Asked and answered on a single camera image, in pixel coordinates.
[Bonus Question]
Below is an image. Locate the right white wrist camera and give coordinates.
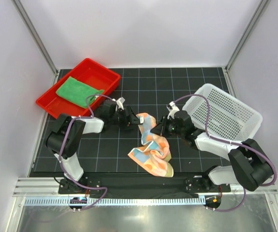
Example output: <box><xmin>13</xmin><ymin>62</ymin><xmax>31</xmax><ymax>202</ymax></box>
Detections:
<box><xmin>166</xmin><ymin>101</ymin><xmax>180</xmax><ymax>119</ymax></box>

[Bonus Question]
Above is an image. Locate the slotted cable duct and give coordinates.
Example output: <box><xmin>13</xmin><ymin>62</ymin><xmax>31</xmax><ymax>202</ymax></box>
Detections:
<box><xmin>24</xmin><ymin>196</ymin><xmax>205</xmax><ymax>207</ymax></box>

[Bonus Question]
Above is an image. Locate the aluminium frame rail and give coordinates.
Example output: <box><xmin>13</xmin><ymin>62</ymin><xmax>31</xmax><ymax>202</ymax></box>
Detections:
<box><xmin>12</xmin><ymin>176</ymin><xmax>62</xmax><ymax>197</ymax></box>

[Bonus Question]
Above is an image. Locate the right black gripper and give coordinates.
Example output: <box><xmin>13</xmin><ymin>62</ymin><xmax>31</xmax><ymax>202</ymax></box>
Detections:
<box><xmin>150</xmin><ymin>115</ymin><xmax>184</xmax><ymax>137</ymax></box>

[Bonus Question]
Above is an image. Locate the black grid cutting mat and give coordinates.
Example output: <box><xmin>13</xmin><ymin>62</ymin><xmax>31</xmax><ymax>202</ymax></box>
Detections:
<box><xmin>30</xmin><ymin>67</ymin><xmax>233</xmax><ymax>177</ymax></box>

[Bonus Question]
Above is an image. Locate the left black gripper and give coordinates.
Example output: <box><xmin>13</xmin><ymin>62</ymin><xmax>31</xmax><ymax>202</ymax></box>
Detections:
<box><xmin>109</xmin><ymin>105</ymin><xmax>142</xmax><ymax>131</ymax></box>

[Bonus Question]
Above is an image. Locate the green towel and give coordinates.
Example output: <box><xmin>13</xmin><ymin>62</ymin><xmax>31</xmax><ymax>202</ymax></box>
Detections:
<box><xmin>56</xmin><ymin>76</ymin><xmax>104</xmax><ymax>108</ymax></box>

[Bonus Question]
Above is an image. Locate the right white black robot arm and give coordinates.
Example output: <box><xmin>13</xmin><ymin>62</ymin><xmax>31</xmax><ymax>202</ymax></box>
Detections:
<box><xmin>151</xmin><ymin>110</ymin><xmax>277</xmax><ymax>191</ymax></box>

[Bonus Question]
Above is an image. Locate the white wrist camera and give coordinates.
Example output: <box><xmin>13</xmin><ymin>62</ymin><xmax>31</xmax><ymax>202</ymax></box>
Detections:
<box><xmin>166</xmin><ymin>101</ymin><xmax>180</xmax><ymax>119</ymax></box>
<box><xmin>115</xmin><ymin>97</ymin><xmax>125</xmax><ymax>111</ymax></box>

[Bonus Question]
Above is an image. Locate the white perforated plastic basket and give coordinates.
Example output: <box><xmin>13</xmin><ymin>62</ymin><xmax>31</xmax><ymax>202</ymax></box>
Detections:
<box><xmin>182</xmin><ymin>84</ymin><xmax>263</xmax><ymax>141</ymax></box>

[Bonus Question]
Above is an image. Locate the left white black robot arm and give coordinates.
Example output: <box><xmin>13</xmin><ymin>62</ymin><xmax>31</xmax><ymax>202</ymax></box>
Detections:
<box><xmin>45</xmin><ymin>98</ymin><xmax>144</xmax><ymax>193</ymax></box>

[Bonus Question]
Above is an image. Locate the red plastic tray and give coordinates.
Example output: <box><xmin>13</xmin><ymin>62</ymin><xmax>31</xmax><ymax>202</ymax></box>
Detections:
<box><xmin>36</xmin><ymin>58</ymin><xmax>121</xmax><ymax>118</ymax></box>

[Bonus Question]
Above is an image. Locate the orange beige towel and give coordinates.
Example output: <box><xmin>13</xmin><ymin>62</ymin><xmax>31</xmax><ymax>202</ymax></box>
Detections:
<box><xmin>128</xmin><ymin>113</ymin><xmax>174</xmax><ymax>178</ymax></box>

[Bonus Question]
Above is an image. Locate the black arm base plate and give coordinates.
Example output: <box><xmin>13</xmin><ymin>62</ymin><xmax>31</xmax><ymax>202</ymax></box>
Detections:
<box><xmin>58</xmin><ymin>172</ymin><xmax>232</xmax><ymax>199</ymax></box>

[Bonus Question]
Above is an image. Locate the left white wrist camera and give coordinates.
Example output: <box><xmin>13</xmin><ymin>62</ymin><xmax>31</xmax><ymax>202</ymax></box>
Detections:
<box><xmin>115</xmin><ymin>97</ymin><xmax>125</xmax><ymax>111</ymax></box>

